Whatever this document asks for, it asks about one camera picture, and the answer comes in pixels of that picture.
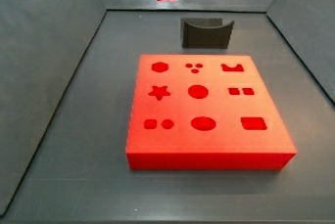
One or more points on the red shape-sorter block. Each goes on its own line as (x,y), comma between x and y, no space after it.
(203,116)

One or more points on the dark grey curved holder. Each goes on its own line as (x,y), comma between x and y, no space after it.
(205,33)

